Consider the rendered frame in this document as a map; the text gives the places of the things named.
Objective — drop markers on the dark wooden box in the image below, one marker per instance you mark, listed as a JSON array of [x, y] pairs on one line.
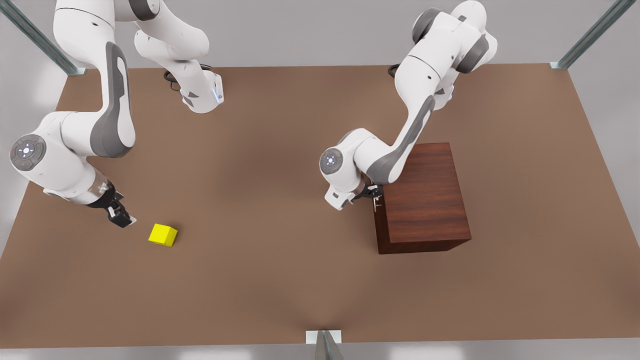
[[425, 200]]

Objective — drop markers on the yellow cube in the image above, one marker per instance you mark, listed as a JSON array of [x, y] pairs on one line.
[[163, 234]]

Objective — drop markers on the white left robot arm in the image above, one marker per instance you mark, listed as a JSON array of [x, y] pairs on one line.
[[425, 75]]

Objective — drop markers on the silver frame post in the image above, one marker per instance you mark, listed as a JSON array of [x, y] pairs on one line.
[[42, 37], [326, 345], [592, 35]]

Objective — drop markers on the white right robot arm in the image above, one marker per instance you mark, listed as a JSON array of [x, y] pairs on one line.
[[75, 135]]

